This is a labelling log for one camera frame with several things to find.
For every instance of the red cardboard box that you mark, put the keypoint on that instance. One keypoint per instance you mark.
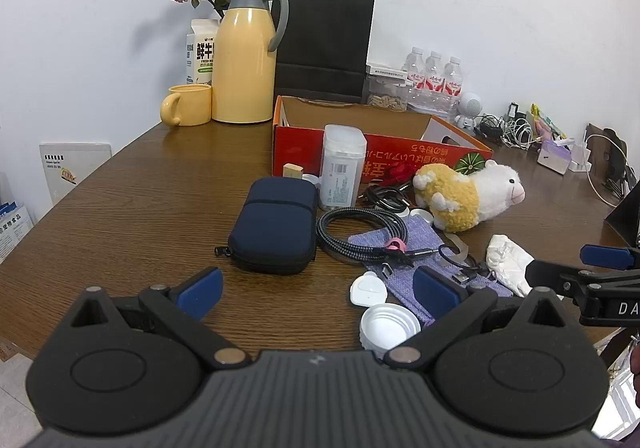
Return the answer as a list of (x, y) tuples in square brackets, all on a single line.
[(390, 148)]

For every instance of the black paper bag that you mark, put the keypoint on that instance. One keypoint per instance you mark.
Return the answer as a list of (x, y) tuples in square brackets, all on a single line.
[(325, 38)]

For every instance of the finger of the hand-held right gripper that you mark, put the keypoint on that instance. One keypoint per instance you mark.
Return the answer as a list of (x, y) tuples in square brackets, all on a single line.
[(555, 278), (610, 257)]

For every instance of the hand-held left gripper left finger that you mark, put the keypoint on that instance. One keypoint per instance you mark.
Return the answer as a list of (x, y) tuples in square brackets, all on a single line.
[(202, 293)]

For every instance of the clear nut container white lid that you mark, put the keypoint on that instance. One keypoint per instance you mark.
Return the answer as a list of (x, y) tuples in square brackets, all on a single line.
[(387, 88)]

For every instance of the white cardboard sign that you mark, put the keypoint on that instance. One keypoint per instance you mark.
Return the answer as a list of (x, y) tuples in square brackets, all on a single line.
[(75, 168)]

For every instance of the yellow and white plush sheep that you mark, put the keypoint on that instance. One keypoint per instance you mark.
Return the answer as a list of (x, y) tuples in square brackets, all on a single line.
[(465, 195)]

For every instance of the navy zip case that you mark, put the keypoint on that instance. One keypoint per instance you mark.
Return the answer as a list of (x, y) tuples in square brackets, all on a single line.
[(274, 228)]

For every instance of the small white plastic lid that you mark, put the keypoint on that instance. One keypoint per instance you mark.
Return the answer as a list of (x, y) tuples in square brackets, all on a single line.
[(369, 290)]

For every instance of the small wooden block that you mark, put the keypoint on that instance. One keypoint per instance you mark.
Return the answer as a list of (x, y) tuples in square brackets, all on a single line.
[(292, 172)]

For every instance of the large white bottle cap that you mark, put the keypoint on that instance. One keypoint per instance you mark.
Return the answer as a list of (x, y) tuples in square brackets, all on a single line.
[(390, 328)]

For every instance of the brown and black stand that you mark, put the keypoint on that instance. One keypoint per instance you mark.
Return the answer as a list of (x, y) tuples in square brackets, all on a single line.
[(620, 163)]

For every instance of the colourful snack packet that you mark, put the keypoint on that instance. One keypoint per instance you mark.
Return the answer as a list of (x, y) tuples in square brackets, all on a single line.
[(545, 120)]

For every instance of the clear plastic swab container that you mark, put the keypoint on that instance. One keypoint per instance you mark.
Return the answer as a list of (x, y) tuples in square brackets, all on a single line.
[(341, 168)]

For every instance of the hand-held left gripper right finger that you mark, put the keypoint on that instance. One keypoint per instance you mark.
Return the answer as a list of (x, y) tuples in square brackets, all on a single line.
[(435, 293)]

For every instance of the red fabric rose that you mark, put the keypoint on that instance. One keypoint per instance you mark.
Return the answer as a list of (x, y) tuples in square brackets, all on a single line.
[(401, 173)]

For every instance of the blue and white packets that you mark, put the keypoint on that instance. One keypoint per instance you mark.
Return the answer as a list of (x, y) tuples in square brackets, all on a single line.
[(12, 228)]

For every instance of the white charger dock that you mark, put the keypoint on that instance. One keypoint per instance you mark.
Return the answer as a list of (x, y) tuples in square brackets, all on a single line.
[(580, 155)]

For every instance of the purple tissue pack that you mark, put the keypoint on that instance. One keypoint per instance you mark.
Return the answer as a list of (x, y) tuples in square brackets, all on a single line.
[(555, 157)]

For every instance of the crinkled iridescent plastic bag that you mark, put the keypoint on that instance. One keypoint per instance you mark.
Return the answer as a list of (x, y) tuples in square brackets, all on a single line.
[(507, 260)]

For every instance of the purple knit pouch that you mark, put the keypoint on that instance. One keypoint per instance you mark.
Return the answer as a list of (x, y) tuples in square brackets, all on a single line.
[(425, 233)]

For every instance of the clear water bottle red label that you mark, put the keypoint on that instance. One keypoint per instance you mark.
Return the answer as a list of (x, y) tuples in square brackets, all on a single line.
[(452, 83), (415, 73), (434, 78)]

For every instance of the white milk carton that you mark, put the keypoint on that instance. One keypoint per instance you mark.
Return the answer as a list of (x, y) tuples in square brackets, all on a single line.
[(200, 53)]

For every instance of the yellow thermos jug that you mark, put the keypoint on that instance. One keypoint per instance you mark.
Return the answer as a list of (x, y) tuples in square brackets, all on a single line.
[(244, 63)]

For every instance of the yellow mug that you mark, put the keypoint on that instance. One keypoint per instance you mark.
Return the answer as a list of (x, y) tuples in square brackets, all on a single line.
[(190, 104)]

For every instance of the white robot toy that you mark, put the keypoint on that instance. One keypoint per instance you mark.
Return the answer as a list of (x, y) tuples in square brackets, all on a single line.
[(470, 108)]

